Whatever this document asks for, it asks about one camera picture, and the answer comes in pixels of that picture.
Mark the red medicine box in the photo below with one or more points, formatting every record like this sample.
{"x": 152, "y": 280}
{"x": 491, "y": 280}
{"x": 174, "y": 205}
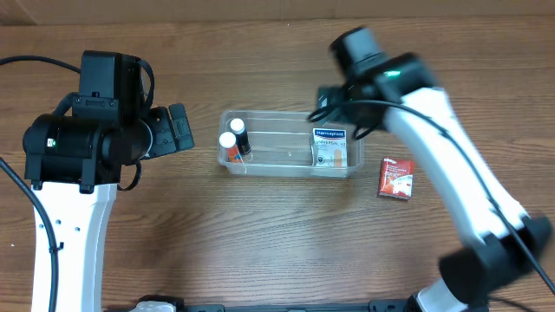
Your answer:
{"x": 396, "y": 178}

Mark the white Hansaplast plaster box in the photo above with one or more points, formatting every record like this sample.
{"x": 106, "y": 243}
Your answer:
{"x": 329, "y": 147}

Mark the clear plastic container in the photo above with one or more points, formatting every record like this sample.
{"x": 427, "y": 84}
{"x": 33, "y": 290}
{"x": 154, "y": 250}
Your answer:
{"x": 282, "y": 146}

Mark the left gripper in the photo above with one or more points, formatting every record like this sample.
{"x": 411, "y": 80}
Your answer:
{"x": 164, "y": 131}

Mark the orange tube white cap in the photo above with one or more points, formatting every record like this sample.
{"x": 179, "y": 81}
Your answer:
{"x": 228, "y": 141}

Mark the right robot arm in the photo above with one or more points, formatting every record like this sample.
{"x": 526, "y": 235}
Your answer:
{"x": 500, "y": 241}

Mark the black tube white cap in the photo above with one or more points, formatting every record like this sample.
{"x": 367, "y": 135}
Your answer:
{"x": 238, "y": 127}

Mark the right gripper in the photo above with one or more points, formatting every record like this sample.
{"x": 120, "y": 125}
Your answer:
{"x": 327, "y": 100}

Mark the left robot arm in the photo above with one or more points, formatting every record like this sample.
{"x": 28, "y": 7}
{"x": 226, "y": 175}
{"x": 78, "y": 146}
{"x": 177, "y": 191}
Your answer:
{"x": 74, "y": 158}

